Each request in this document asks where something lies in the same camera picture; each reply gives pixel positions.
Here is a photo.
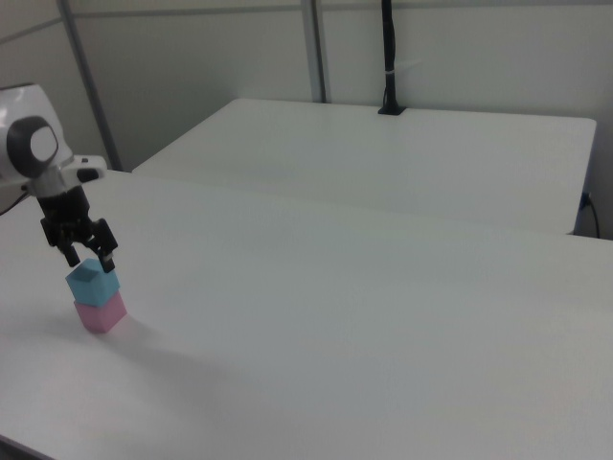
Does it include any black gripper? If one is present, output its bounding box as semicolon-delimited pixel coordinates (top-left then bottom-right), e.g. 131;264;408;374
36;184;119;275

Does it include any blue cube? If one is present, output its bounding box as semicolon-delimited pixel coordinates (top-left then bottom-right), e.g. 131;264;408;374
65;257;121;308

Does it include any pink cube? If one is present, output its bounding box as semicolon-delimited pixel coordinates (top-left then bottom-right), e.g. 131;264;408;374
72;292;128;334

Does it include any white side table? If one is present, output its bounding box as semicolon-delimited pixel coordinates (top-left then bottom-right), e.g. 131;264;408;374
130;98;598;237

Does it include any grey partition post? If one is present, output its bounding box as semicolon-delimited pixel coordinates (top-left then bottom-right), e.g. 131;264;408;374
300;0;332;104
56;0;125;173

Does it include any black camera pole with base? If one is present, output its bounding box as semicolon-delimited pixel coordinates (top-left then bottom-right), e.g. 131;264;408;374
376;0;408;117

